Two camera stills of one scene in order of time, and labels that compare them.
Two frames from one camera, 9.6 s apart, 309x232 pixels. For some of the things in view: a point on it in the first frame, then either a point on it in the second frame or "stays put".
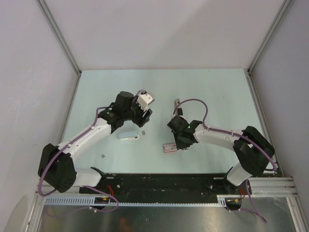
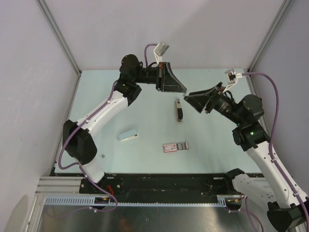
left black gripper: (140, 121) to (166, 81)
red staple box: (169, 148) stays put
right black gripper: (179, 145) to (199, 100)
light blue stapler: (128, 135) stays put
